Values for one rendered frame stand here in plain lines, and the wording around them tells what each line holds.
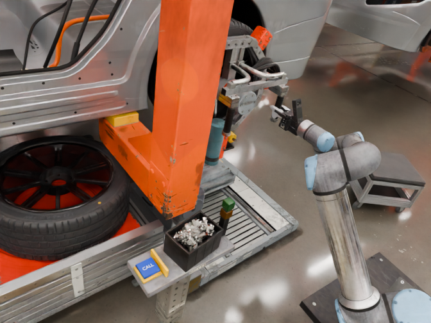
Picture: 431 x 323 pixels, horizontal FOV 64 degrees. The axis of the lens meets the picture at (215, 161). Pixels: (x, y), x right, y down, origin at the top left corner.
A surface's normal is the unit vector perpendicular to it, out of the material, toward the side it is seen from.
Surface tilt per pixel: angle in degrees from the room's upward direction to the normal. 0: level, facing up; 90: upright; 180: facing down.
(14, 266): 0
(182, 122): 90
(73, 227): 90
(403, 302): 38
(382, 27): 104
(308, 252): 0
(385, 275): 0
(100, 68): 90
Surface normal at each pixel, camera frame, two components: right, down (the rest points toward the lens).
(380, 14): -0.45, 0.46
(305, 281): 0.16, -0.79
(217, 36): 0.61, 0.55
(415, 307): -0.31, -0.42
